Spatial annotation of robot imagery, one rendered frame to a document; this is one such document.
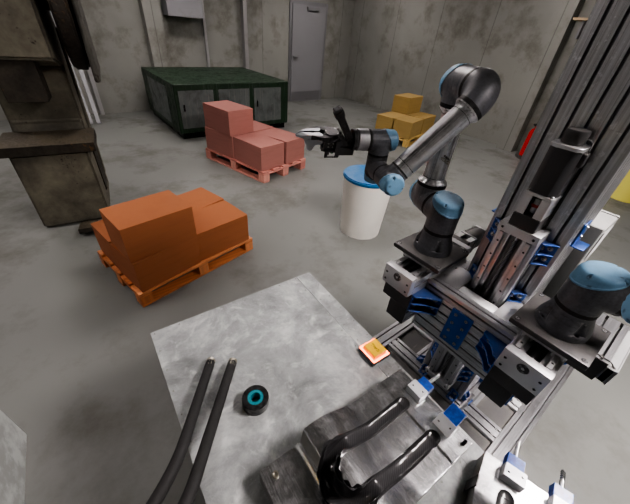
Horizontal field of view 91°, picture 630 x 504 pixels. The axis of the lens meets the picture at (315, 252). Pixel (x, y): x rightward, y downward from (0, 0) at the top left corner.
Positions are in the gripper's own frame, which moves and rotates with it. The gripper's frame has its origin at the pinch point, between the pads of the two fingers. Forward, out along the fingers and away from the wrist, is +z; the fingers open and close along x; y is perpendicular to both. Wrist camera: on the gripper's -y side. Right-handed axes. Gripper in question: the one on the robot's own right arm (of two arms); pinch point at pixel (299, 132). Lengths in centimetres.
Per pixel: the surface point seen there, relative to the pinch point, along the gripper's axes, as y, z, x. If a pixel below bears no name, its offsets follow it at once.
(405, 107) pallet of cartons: 159, -299, 487
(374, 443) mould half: 46, -10, -83
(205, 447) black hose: 45, 32, -76
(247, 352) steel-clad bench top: 60, 22, -45
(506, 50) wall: 55, -481, 504
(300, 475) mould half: 48, 10, -86
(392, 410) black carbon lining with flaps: 48, -19, -75
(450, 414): 42, -32, -80
